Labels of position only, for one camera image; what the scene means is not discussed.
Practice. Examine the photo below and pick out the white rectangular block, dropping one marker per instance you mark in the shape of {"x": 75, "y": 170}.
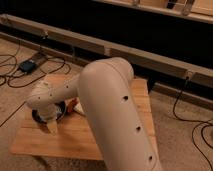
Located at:
{"x": 78, "y": 109}

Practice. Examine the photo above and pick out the dark ceramic bowl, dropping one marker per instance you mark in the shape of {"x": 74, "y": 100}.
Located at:
{"x": 53, "y": 112}

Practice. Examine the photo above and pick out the translucent tan gripper tip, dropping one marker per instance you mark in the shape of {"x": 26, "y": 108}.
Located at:
{"x": 52, "y": 127}

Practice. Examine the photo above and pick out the long wooden baseboard rail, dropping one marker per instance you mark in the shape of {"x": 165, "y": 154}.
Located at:
{"x": 159, "y": 63}

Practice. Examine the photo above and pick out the dark power adapter box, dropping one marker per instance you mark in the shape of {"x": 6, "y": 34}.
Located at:
{"x": 27, "y": 66}

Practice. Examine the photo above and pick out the small red-brown object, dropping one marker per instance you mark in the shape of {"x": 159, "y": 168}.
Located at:
{"x": 71, "y": 105}

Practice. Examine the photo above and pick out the bamboo wooden board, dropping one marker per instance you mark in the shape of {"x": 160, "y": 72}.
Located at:
{"x": 74, "y": 138}

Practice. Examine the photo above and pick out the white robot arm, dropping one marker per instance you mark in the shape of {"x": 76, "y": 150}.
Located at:
{"x": 104, "y": 90}

